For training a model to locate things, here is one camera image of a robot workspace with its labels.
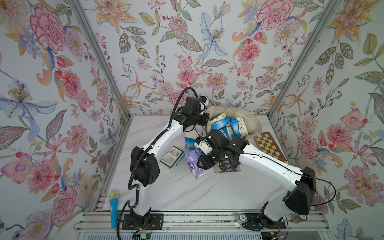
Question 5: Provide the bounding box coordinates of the purple tissue pack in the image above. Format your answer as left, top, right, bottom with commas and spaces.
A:
185, 148, 213, 180

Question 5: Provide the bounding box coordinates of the blue floral tissue pack front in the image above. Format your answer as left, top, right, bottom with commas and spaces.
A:
219, 127, 235, 141

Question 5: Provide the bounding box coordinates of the blue floral tissue pack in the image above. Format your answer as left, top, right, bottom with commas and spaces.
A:
211, 113, 231, 131
219, 127, 235, 141
231, 116, 249, 137

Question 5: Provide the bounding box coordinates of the green white tissue box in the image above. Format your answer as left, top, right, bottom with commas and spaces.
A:
160, 146, 185, 171

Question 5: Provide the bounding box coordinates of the beige canvas bag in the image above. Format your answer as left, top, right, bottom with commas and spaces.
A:
198, 107, 265, 172

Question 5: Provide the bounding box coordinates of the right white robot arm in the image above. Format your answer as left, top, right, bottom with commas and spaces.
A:
195, 130, 316, 224

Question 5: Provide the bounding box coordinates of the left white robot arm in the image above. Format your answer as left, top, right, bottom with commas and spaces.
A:
128, 97, 209, 217

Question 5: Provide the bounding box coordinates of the wooden chessboard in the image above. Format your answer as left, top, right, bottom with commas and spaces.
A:
254, 132, 287, 163

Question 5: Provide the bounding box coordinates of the blue microphone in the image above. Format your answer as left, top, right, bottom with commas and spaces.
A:
108, 190, 120, 229

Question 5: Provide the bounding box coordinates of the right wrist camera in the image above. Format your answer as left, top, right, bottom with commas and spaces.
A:
194, 138, 213, 155

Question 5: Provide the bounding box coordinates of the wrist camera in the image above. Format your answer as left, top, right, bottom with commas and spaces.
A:
194, 138, 213, 155
199, 96, 209, 111

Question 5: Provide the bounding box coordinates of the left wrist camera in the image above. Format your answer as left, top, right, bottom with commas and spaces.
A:
199, 96, 209, 111

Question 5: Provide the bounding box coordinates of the metal base rail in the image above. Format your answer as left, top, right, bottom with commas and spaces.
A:
74, 211, 334, 240

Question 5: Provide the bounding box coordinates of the aluminium corner post left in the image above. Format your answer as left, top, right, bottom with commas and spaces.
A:
69, 0, 131, 119

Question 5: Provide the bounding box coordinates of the aluminium corner post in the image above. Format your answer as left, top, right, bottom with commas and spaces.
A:
69, 0, 131, 119
267, 1, 340, 120

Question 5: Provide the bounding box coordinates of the aluminium corner post right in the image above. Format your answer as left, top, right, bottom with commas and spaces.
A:
267, 1, 340, 120

